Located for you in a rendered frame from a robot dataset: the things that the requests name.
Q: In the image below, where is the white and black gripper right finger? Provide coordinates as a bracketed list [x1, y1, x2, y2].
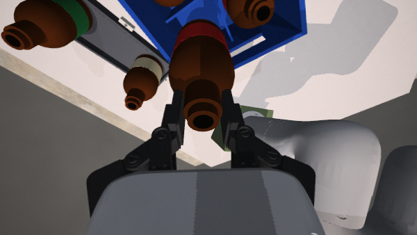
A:
[220, 89, 316, 207]

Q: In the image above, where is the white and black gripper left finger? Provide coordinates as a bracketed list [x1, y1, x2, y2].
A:
[86, 90, 186, 217]

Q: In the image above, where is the blue crate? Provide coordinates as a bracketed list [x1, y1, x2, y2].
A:
[118, 0, 300, 63]

